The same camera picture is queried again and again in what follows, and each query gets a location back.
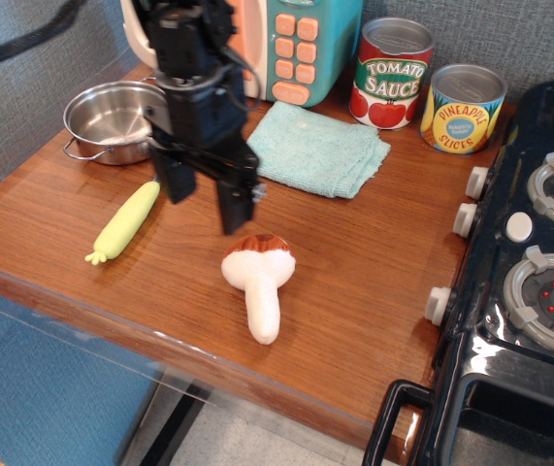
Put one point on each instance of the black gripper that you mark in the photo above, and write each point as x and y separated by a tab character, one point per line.
199	131

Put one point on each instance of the plush white brown mushroom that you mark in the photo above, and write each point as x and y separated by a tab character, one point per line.
259	265

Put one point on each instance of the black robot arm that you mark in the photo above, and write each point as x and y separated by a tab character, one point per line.
189	38

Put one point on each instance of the light blue folded cloth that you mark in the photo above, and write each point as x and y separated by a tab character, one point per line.
315	153

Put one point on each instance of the small stainless steel pot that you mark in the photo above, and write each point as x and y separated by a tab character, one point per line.
108	124

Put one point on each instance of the toy teal cream microwave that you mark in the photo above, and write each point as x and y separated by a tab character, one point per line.
294	50

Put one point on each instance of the tomato sauce can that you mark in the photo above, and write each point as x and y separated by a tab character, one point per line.
393	60

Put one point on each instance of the pineapple slices can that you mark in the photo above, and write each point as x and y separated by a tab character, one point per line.
463	104

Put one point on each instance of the black toy stove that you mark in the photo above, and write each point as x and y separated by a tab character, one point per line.
492	399

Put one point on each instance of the spoon with yellow-green handle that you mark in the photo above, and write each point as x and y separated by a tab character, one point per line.
123	226

